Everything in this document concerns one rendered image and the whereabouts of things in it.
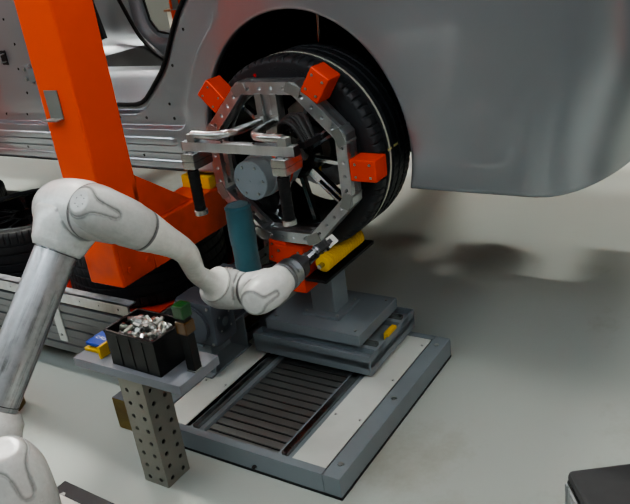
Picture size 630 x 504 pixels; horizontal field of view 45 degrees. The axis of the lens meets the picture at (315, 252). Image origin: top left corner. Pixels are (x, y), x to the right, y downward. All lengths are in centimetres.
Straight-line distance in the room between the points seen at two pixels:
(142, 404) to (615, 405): 150
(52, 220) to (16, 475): 55
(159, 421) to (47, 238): 80
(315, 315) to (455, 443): 70
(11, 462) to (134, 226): 54
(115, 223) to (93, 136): 80
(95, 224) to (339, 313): 130
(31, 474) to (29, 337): 32
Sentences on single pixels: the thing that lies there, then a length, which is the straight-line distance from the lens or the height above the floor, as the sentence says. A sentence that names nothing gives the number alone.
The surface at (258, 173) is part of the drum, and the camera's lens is 230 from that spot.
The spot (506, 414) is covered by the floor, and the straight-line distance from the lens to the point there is 260.
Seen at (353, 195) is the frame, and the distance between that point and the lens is 232.
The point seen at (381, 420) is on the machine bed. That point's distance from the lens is 246.
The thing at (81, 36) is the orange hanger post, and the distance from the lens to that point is 243.
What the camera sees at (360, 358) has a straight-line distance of 263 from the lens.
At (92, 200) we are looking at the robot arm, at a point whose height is 107.
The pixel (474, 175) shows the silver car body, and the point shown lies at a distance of 230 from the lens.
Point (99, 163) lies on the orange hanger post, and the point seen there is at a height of 95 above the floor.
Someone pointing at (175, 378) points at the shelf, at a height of 45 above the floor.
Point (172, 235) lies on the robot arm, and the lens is 179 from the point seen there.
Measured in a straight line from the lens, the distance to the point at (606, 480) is 186.
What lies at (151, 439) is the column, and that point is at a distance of 241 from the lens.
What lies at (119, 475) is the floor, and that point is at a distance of 262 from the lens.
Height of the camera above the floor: 155
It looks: 24 degrees down
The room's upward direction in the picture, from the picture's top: 8 degrees counter-clockwise
